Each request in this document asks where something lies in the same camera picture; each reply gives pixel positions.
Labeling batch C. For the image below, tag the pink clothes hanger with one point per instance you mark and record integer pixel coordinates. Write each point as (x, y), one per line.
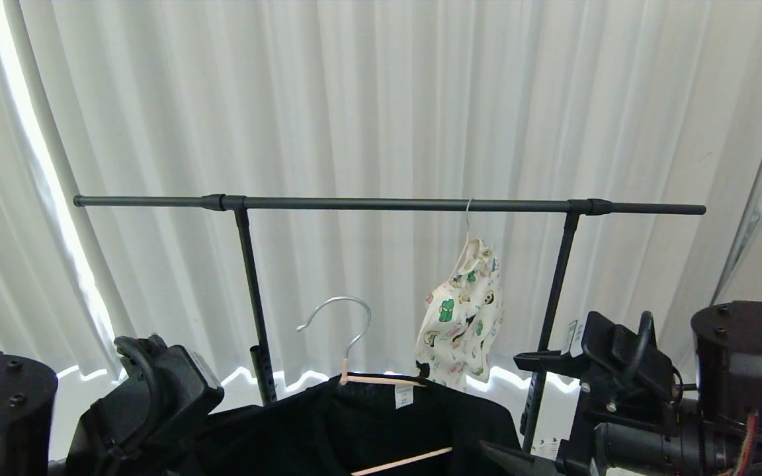
(467, 221)
(368, 380)

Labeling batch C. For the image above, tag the black garment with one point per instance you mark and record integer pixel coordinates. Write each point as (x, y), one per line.
(288, 430)

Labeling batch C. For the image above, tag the black clothes rack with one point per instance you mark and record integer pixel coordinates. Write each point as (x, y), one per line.
(387, 204)

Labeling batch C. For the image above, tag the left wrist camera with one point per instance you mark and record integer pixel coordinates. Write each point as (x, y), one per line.
(176, 396)

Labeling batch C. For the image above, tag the cream printed garment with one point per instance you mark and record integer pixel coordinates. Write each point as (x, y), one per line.
(460, 330)

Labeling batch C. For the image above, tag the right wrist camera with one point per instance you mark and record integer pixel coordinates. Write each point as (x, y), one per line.
(619, 370)

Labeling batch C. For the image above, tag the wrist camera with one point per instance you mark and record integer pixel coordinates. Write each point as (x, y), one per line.
(176, 396)
(619, 370)

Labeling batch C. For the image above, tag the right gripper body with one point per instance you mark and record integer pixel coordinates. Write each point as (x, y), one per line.
(652, 456)

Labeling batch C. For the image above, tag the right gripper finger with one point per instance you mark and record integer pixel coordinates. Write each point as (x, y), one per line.
(520, 463)

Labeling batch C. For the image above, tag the white curtain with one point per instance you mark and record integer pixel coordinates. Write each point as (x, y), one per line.
(354, 99)

